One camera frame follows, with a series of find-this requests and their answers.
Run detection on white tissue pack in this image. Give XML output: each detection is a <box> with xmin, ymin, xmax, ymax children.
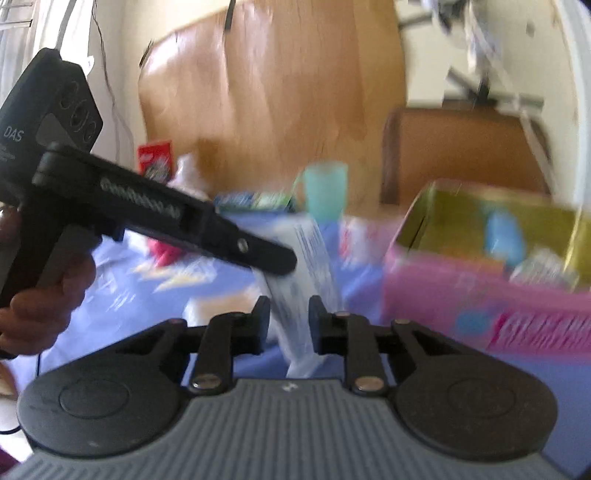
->
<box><xmin>254</xmin><ymin>215</ymin><xmax>342</xmax><ymax>378</ymax></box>

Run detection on pink fuzzy cloth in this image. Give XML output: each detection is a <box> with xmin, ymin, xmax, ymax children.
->
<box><xmin>147</xmin><ymin>239</ymin><xmax>185</xmax><ymax>268</ymax></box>

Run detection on blue pencil case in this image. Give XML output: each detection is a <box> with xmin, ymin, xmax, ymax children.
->
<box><xmin>485</xmin><ymin>209</ymin><xmax>527</xmax><ymax>269</ymax></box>

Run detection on clear tape roll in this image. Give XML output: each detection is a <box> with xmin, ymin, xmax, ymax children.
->
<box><xmin>510</xmin><ymin>247</ymin><xmax>579</xmax><ymax>290</ymax></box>

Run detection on person left hand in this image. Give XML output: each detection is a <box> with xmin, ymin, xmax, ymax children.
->
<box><xmin>1</xmin><ymin>206</ymin><xmax>95</xmax><ymax>358</ymax></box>

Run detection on blue patterned tablecloth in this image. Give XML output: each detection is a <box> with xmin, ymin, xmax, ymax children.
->
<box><xmin>0</xmin><ymin>207</ymin><xmax>591</xmax><ymax>476</ymax></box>

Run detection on red snack box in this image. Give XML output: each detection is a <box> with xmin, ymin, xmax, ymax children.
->
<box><xmin>137</xmin><ymin>141</ymin><xmax>174</xmax><ymax>184</ymax></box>

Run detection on crumpled clear plastic bag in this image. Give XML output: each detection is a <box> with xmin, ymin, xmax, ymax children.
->
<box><xmin>168</xmin><ymin>153</ymin><xmax>209</xmax><ymax>201</ymax></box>

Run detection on blue green toothpaste box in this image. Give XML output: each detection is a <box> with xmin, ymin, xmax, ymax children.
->
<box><xmin>213</xmin><ymin>191</ymin><xmax>297</xmax><ymax>213</ymax></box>

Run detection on teal plastic mug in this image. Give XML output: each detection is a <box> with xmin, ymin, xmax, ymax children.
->
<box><xmin>294</xmin><ymin>160</ymin><xmax>349</xmax><ymax>222</ymax></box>

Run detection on pink macaron biscuit tin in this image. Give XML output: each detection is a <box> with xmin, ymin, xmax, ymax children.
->
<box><xmin>381</xmin><ymin>181</ymin><xmax>590</xmax><ymax>358</ymax></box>

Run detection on brown woven chair back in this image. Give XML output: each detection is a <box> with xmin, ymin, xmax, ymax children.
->
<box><xmin>380</xmin><ymin>107</ymin><xmax>549</xmax><ymax>206</ymax></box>

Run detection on white framed frosted window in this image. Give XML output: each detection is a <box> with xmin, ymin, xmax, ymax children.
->
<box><xmin>554</xmin><ymin>0</ymin><xmax>590</xmax><ymax>207</ymax></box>

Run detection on wood-pattern wall sheet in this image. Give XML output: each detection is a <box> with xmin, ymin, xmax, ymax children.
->
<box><xmin>138</xmin><ymin>1</ymin><xmax>406</xmax><ymax>206</ymax></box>

